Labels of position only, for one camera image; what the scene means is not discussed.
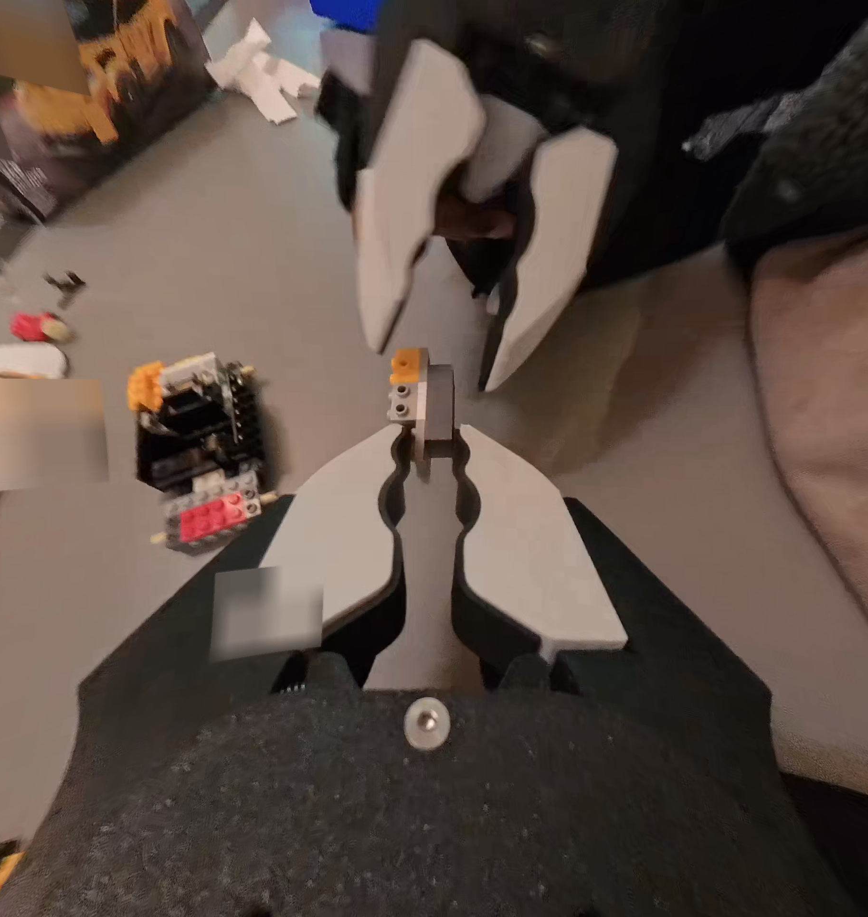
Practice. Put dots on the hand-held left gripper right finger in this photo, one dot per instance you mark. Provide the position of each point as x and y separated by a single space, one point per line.
534 566

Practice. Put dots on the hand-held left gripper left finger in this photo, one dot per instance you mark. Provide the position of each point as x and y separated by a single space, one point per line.
348 523

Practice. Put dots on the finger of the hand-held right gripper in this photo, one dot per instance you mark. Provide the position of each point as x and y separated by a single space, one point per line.
412 157
563 236

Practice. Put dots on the orange grey toy brick assembly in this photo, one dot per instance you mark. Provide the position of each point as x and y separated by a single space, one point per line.
437 408

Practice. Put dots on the person's right hand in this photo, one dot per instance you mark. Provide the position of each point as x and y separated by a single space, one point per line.
477 216

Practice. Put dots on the toy brick car model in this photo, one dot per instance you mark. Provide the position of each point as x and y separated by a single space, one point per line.
197 437

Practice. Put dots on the crumpled white paper bags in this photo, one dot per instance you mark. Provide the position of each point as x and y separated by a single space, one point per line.
258 71

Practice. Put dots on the black toy set box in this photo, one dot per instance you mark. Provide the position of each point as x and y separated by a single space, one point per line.
155 71

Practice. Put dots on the person's beige clothing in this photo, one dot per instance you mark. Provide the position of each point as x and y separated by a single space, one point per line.
828 401

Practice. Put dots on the white rounded board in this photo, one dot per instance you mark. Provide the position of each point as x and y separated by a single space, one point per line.
18 358

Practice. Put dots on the black toy wrench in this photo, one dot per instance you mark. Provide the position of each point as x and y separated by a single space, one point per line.
65 283

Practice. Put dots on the red toy minifigure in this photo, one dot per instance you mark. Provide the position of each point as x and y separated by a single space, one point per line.
33 326

